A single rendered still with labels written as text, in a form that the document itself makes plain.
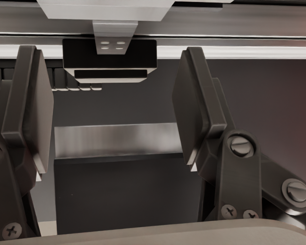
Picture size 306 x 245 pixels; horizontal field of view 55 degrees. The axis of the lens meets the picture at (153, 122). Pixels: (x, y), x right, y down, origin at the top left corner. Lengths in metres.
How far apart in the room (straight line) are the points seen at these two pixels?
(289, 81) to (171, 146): 0.66
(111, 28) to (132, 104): 0.46
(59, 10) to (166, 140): 0.11
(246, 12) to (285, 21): 0.07
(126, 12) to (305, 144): 0.73
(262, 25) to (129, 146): 0.36
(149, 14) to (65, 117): 0.51
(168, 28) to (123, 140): 0.28
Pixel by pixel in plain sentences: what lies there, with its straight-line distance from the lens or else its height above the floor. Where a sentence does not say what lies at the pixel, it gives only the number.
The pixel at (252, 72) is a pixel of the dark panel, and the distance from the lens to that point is 0.79.
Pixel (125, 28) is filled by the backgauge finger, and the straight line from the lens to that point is 0.26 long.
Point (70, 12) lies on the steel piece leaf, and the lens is 0.23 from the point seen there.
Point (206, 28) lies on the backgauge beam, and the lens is 0.47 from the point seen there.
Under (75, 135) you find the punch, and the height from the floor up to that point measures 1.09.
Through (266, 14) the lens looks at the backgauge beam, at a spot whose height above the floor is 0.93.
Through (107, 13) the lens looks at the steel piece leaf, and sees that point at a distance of 0.22.
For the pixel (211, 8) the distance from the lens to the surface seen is 0.23.
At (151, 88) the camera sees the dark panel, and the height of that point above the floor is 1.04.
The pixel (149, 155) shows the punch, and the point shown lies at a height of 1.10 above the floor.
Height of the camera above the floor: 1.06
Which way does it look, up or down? 4 degrees up
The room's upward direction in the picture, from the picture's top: 179 degrees clockwise
